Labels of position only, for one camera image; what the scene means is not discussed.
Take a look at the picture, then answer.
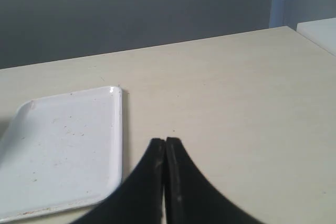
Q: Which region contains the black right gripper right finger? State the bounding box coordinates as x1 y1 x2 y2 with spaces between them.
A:
164 137 261 223

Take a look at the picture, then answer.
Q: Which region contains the white rectangular tray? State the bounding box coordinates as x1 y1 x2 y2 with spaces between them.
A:
1 86 123 223

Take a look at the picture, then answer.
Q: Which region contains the white side table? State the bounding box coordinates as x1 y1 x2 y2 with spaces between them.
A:
296 17 336 56

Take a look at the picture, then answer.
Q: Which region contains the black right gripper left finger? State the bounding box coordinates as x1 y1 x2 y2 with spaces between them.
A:
73 138 165 224

